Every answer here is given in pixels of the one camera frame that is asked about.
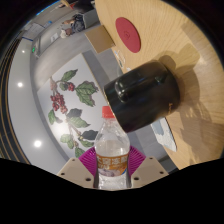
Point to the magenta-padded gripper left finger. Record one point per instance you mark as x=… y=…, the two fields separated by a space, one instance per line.
x=75 y=171

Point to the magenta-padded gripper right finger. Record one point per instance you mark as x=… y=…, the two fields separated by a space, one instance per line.
x=150 y=171

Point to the clear red-capped drink bottle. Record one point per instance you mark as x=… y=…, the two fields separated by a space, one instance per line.
x=111 y=146

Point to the round ceiling lights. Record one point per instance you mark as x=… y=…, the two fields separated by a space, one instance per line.
x=37 y=143

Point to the black mug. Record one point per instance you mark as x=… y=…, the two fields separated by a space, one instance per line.
x=146 y=96

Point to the small clear plastic wrapper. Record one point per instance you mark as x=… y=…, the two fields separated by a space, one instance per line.
x=120 y=60

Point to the green exit sign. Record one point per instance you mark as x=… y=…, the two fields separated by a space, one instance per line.
x=33 y=49

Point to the brown cardboard box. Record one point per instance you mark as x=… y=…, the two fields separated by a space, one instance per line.
x=100 y=39

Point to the flat round red coaster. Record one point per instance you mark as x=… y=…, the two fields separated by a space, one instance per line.
x=128 y=35

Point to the grey upholstered chair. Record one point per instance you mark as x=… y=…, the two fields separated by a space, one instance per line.
x=91 y=20

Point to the coffee plant wall mural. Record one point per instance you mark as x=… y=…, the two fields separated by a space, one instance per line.
x=53 y=133

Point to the white wall paper notice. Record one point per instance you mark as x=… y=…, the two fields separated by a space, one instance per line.
x=54 y=37

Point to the wall notice board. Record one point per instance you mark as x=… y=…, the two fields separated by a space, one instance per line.
x=35 y=31

